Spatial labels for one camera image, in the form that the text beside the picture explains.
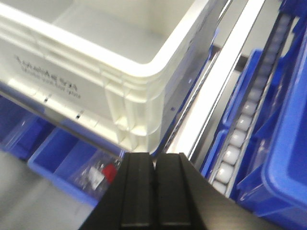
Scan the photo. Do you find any blue plastic bin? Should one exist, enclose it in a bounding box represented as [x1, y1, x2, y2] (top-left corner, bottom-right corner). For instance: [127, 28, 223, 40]
[236, 21, 307, 225]

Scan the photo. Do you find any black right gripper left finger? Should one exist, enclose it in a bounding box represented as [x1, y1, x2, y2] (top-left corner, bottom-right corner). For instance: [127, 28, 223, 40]
[80, 153, 154, 230]

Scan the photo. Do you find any grey shelf crossbeam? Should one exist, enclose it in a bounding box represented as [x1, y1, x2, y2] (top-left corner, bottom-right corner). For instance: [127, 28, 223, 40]
[156, 0, 265, 162]

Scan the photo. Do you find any blue bin lower middle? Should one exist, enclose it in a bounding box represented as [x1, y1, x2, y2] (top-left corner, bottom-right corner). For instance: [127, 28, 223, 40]
[27, 128, 125, 208]

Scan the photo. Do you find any blue bin lower left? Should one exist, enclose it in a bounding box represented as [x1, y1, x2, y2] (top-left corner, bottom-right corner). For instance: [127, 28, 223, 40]
[0, 96, 55, 161]

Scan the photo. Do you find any white roller track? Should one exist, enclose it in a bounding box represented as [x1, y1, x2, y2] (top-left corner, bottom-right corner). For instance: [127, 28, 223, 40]
[208, 13, 294, 197]

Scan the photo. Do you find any clear bag with parts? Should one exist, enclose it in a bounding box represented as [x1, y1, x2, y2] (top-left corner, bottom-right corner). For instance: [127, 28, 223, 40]
[70, 151, 121, 199]

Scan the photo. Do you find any white plastic Totelife crate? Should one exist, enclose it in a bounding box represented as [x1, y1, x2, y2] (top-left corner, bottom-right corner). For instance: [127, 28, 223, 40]
[0, 0, 225, 152]

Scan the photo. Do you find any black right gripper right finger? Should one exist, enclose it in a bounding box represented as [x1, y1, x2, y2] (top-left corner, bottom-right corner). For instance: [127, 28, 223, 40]
[155, 154, 260, 230]

